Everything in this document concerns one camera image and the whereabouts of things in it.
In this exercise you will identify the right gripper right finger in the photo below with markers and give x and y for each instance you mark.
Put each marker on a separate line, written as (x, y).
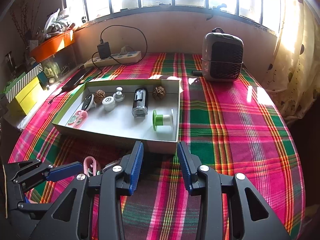
(249, 214)

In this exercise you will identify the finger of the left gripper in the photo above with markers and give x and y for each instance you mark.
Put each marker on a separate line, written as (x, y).
(29, 211)
(28, 174)

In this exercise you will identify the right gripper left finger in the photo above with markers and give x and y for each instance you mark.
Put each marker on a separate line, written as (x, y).
(70, 216)

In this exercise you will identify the pink clip with green pads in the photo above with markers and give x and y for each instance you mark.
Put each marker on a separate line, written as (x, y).
(91, 166)

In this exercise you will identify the pink case with green pad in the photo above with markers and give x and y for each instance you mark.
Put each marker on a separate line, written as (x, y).
(77, 119)

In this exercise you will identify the green white spool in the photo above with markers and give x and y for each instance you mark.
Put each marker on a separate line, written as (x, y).
(162, 119)

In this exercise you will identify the black bike light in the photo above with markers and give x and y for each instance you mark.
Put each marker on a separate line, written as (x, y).
(140, 103)

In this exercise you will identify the grey white knob gadget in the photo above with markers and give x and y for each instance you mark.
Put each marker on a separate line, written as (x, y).
(118, 95)

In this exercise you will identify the large brown walnut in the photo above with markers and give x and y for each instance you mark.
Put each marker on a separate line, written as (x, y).
(99, 96)

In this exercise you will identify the small brown walnut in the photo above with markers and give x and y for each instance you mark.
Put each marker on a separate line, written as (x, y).
(159, 93)

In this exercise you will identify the yellow box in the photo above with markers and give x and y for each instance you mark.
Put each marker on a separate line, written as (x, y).
(26, 99)

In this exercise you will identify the green white cardboard box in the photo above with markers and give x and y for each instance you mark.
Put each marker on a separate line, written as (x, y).
(119, 127)

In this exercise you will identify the striped box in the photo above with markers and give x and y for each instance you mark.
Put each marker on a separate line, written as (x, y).
(19, 83)

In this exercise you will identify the small green figurine card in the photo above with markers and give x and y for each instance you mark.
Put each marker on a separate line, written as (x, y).
(48, 72)

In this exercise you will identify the black phone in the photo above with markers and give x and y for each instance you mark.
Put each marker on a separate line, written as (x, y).
(76, 79)

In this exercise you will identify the orange planter tray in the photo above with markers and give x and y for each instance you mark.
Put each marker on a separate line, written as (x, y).
(52, 46)

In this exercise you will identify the beige power strip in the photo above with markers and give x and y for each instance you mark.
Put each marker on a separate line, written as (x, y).
(128, 58)

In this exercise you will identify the black charger adapter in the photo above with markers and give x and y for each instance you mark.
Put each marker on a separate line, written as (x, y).
(103, 49)

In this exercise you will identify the polka dot curtain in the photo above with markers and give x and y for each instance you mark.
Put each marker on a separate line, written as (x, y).
(293, 80)

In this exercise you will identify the potted succulent plant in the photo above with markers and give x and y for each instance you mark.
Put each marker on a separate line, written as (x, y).
(58, 23)

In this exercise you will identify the grey portable heater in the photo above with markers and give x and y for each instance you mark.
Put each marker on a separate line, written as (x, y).
(222, 56)

